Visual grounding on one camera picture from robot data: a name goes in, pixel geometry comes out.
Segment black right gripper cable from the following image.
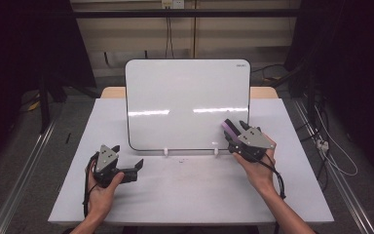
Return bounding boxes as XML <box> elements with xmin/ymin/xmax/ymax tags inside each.
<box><xmin>258</xmin><ymin>151</ymin><xmax>287</xmax><ymax>201</ymax></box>

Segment person's right hand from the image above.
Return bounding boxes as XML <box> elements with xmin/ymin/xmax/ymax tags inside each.
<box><xmin>232</xmin><ymin>144</ymin><xmax>279</xmax><ymax>196</ymax></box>

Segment aluminium floor rail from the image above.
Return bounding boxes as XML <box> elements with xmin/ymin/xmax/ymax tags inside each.
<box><xmin>293</xmin><ymin>98</ymin><xmax>374</xmax><ymax>234</ymax></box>
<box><xmin>0</xmin><ymin>119</ymin><xmax>58</xmax><ymax>234</ymax></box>

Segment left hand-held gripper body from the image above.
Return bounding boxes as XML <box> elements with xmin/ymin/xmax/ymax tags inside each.
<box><xmin>92</xmin><ymin>143</ymin><xmax>125</xmax><ymax>187</ymax></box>

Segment black horizontal metal bar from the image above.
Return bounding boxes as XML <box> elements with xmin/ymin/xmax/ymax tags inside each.
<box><xmin>71</xmin><ymin>8</ymin><xmax>302</xmax><ymax>20</ymax></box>

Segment black metal stand post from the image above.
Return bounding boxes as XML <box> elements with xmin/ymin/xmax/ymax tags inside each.
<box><xmin>38</xmin><ymin>62</ymin><xmax>52</xmax><ymax>135</ymax></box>

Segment black hanging cables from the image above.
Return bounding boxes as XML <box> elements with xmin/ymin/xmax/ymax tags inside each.
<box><xmin>165</xmin><ymin>8</ymin><xmax>175</xmax><ymax>59</ymax></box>

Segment white wall outlet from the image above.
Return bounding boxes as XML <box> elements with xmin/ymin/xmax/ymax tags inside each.
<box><xmin>161</xmin><ymin>0</ymin><xmax>186</xmax><ymax>10</ymax></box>

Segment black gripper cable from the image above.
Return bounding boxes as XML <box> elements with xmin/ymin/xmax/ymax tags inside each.
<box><xmin>82</xmin><ymin>151</ymin><xmax>100</xmax><ymax>218</ymax></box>
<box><xmin>258</xmin><ymin>151</ymin><xmax>287</xmax><ymax>201</ymax></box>

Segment white cable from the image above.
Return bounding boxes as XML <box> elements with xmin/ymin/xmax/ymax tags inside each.
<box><xmin>314</xmin><ymin>104</ymin><xmax>359</xmax><ymax>177</ymax></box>

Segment person's left hand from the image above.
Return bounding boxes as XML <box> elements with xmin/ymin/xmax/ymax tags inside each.
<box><xmin>84</xmin><ymin>161</ymin><xmax>126</xmax><ymax>224</ymax></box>

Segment black floor cables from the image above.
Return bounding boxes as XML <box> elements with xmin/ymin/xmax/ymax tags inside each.
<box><xmin>299</xmin><ymin>96</ymin><xmax>331</xmax><ymax>180</ymax></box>

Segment wooden table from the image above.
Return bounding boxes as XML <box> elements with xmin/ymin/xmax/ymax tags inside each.
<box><xmin>100</xmin><ymin>86</ymin><xmax>279</xmax><ymax>99</ymax></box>

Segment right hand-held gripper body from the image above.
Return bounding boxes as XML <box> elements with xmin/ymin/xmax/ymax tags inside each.
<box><xmin>227</xmin><ymin>126</ymin><xmax>277</xmax><ymax>163</ymax></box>

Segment white whiteboard with dark rim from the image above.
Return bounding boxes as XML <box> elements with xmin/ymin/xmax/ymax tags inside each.
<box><xmin>125</xmin><ymin>58</ymin><xmax>252</xmax><ymax>153</ymax></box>

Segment purple whiteboard eraser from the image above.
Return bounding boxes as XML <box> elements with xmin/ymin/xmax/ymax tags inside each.
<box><xmin>220</xmin><ymin>118</ymin><xmax>242</xmax><ymax>141</ymax></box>

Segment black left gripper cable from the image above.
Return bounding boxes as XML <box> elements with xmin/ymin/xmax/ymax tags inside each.
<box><xmin>82</xmin><ymin>151</ymin><xmax>100</xmax><ymax>218</ymax></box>

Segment black curtain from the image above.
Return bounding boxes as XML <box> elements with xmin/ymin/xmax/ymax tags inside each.
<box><xmin>283</xmin><ymin>0</ymin><xmax>374</xmax><ymax>178</ymax></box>
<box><xmin>0</xmin><ymin>0</ymin><xmax>97</xmax><ymax>172</ymax></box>

